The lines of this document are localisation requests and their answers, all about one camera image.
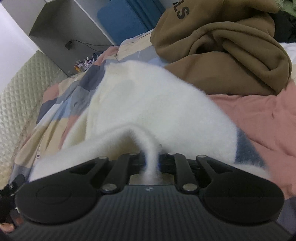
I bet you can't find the grey wall cabinet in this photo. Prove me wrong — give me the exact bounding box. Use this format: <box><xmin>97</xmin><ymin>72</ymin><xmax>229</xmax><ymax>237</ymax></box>
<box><xmin>1</xmin><ymin>1</ymin><xmax>114</xmax><ymax>76</ymax></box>

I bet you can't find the clutter of small bedside items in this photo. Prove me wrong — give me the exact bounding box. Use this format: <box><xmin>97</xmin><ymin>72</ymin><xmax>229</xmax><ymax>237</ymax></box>
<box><xmin>74</xmin><ymin>52</ymin><xmax>102</xmax><ymax>73</ymax></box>

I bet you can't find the green fleece garment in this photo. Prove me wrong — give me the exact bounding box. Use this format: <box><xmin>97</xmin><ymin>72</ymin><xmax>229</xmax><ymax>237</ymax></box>
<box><xmin>276</xmin><ymin>0</ymin><xmax>296</xmax><ymax>17</ymax></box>

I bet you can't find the brown hoodie with lettering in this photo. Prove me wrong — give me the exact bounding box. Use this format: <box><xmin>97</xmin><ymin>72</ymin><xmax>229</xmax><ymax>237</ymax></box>
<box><xmin>150</xmin><ymin>1</ymin><xmax>292</xmax><ymax>95</ymax></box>

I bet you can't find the white fluffy sweater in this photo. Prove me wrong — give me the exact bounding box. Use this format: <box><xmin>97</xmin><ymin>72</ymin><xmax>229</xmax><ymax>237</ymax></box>
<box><xmin>29</xmin><ymin>60</ymin><xmax>270</xmax><ymax>185</ymax></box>

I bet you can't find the black power plug and cable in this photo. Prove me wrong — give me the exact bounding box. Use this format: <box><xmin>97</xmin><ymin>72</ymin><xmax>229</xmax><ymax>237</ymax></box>
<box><xmin>64</xmin><ymin>39</ymin><xmax>114</xmax><ymax>53</ymax></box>

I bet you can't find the patchwork colourful bed quilt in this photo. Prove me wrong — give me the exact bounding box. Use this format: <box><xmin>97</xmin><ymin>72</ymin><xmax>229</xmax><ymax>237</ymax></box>
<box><xmin>11</xmin><ymin>33</ymin><xmax>295</xmax><ymax>198</ymax></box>

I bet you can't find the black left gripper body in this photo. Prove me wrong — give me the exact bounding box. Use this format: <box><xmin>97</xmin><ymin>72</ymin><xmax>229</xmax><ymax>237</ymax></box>
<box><xmin>1</xmin><ymin>174</ymin><xmax>25</xmax><ymax>228</ymax></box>

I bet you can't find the blue cushioned chair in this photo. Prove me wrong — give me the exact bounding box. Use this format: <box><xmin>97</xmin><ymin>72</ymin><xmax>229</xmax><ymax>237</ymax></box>
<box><xmin>97</xmin><ymin>1</ymin><xmax>149</xmax><ymax>45</ymax></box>

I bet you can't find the blue curtain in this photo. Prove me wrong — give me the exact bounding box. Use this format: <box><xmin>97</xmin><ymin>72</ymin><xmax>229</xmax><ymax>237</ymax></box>
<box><xmin>127</xmin><ymin>0</ymin><xmax>165</xmax><ymax>30</ymax></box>

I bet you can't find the beige quilted headboard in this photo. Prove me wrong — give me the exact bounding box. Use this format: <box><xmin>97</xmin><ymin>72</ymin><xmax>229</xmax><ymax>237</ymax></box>
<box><xmin>1</xmin><ymin>51</ymin><xmax>67</xmax><ymax>188</ymax></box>

